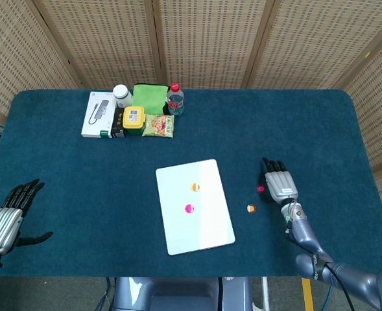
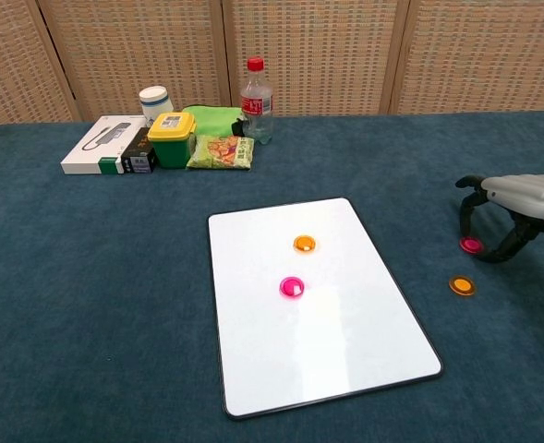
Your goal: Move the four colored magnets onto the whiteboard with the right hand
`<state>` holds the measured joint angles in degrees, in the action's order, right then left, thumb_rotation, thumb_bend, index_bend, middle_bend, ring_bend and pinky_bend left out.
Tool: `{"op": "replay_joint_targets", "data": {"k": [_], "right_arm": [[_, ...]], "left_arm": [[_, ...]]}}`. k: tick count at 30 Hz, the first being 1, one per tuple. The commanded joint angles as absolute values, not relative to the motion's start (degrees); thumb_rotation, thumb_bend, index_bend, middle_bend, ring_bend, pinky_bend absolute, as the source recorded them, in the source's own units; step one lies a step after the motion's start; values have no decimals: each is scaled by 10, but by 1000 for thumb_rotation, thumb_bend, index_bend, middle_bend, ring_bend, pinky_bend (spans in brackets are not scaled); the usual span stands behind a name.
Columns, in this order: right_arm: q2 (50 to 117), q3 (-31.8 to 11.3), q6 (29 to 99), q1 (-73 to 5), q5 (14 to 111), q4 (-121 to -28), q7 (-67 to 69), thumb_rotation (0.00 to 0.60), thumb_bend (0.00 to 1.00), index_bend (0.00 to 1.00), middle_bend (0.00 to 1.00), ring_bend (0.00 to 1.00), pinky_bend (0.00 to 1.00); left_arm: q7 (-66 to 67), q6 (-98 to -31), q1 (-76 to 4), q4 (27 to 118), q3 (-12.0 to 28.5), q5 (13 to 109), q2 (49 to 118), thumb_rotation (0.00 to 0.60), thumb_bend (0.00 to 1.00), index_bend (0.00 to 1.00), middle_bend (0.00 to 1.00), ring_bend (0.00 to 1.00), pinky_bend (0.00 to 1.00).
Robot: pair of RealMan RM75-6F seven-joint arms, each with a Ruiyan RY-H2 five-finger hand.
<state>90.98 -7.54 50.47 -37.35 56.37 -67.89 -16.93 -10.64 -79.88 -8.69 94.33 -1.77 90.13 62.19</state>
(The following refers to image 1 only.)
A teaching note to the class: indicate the white rectangular board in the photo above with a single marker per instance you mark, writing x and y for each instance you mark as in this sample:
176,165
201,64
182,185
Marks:
197,233

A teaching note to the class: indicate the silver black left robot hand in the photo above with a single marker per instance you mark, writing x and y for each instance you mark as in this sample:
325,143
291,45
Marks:
2,223

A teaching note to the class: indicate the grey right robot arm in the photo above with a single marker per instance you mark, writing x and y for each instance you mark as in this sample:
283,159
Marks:
304,233

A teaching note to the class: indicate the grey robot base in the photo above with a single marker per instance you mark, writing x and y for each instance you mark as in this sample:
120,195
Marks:
177,294

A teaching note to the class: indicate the clear bottle red cap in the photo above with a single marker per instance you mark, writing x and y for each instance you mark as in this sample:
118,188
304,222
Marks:
175,102

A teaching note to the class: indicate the woven folding screen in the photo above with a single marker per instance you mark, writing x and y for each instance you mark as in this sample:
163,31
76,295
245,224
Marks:
210,39

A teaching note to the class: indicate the small black box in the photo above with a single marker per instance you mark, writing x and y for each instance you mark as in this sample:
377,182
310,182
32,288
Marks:
117,124

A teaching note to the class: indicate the dark blue table mat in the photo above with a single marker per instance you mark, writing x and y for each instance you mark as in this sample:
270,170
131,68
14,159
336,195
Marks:
64,168

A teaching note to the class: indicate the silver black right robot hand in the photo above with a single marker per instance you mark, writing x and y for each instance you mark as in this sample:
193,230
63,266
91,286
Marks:
279,184

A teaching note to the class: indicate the green container yellow lid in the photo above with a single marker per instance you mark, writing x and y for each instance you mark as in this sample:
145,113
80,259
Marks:
134,116

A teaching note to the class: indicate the yellow floor tape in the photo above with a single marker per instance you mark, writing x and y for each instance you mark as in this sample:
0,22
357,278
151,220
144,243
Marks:
307,296

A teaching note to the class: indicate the green snack bag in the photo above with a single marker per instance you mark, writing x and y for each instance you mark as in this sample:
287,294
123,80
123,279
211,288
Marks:
158,126

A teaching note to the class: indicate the white round jar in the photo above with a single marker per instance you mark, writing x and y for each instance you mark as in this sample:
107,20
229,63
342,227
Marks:
121,92

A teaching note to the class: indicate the white adapter product box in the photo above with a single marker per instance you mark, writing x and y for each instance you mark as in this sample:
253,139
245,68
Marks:
96,120

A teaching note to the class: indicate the pink disc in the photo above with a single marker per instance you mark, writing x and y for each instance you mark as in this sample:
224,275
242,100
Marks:
189,209
261,188

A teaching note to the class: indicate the white table leg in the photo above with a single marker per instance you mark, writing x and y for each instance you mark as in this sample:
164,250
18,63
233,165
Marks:
265,293

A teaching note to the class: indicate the green folded cloth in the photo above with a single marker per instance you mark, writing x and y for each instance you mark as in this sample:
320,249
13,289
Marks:
148,97

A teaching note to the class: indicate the orange disc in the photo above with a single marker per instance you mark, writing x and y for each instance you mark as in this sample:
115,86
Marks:
251,209
195,187

